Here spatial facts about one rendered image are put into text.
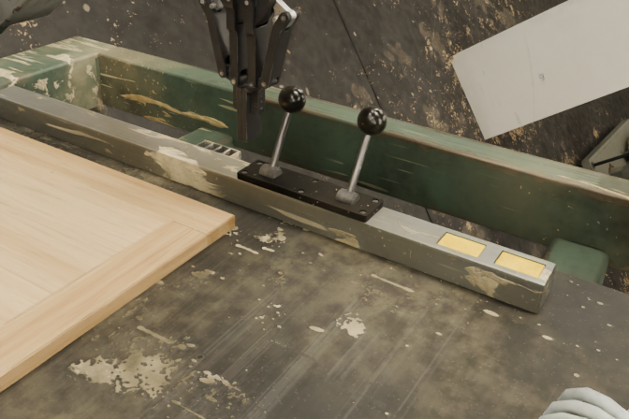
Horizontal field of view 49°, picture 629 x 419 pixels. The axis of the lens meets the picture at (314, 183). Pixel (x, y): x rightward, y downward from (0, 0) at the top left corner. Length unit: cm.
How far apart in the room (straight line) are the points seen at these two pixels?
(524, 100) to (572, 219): 344
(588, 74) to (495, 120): 63
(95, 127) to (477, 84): 361
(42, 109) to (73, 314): 52
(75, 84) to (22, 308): 71
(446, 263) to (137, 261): 36
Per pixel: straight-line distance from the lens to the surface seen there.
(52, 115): 119
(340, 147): 113
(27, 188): 102
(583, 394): 42
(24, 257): 87
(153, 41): 280
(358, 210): 86
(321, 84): 340
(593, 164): 567
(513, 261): 82
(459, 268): 82
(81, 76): 143
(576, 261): 99
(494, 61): 446
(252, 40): 81
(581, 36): 428
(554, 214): 103
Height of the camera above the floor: 201
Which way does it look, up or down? 40 degrees down
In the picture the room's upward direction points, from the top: 68 degrees clockwise
